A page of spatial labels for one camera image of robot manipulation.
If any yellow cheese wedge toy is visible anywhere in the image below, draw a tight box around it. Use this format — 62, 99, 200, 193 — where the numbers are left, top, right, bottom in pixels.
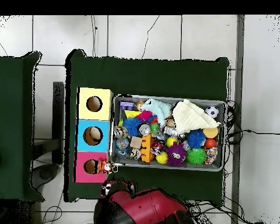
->
124, 110, 143, 118

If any green cloth side table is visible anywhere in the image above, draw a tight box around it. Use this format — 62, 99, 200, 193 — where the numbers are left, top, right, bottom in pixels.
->
0, 51, 45, 201

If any shallow metal mesh bin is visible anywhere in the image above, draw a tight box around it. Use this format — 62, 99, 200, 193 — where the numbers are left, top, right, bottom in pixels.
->
109, 94, 227, 172

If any orange striped tiger plush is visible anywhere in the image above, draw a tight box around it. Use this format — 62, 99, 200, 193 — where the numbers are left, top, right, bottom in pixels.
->
93, 159, 118, 175

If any small soccer ball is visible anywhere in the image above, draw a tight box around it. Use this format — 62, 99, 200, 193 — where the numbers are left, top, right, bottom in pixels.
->
204, 105, 219, 118

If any orange rubber ball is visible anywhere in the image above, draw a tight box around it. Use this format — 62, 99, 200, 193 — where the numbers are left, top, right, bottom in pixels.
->
204, 138, 217, 149

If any orange building block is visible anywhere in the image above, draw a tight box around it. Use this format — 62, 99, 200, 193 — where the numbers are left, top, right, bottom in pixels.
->
140, 133, 155, 163

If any mint knitted cloth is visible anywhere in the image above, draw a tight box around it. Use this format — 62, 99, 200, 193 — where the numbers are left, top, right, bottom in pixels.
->
141, 98, 172, 128

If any green spiky rubber ball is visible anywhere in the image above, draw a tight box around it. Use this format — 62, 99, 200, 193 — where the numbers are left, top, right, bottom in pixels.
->
185, 148, 207, 166

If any blue spiky rubber ball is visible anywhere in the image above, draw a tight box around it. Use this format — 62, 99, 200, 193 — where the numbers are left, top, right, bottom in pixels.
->
122, 117, 143, 138
185, 128, 207, 149

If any dark green table cloth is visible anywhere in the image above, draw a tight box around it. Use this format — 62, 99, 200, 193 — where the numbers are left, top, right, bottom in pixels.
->
64, 49, 230, 207

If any black power cable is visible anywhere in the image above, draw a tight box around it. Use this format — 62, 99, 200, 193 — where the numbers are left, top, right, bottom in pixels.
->
226, 100, 280, 145

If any purple spiky monster toy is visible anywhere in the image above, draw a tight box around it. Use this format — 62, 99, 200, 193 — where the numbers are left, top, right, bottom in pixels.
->
164, 142, 188, 167

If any cream knitted cloth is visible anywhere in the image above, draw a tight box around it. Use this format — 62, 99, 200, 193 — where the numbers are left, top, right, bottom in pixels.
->
171, 99, 221, 135

